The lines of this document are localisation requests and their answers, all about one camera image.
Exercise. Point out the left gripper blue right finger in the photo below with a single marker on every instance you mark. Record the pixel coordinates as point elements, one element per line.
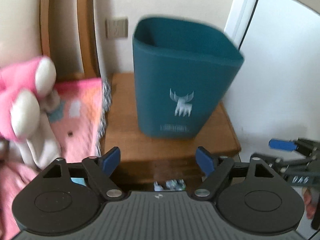
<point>206,162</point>

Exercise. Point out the beige padded headboard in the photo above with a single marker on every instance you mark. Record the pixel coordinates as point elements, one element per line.
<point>20,31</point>

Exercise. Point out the teal trash bin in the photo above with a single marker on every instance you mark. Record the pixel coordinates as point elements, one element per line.
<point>182,70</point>

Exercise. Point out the beige wall power socket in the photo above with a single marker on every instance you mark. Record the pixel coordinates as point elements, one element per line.
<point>117,27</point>

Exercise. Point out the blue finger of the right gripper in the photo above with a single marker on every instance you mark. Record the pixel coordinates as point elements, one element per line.
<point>284,145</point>

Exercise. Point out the pink plush toy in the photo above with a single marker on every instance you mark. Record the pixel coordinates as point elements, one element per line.
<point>23,84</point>

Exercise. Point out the white door frame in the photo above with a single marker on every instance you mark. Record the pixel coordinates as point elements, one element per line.
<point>239,19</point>

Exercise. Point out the person's right hand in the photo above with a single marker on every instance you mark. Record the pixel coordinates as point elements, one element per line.
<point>310,208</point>

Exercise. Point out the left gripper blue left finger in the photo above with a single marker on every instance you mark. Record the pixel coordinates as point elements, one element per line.
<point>109,161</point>

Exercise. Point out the pink patterned blanket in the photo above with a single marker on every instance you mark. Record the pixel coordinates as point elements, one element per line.
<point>78,124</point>

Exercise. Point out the wooden nightstand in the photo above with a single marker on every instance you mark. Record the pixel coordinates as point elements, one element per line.
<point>146,160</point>

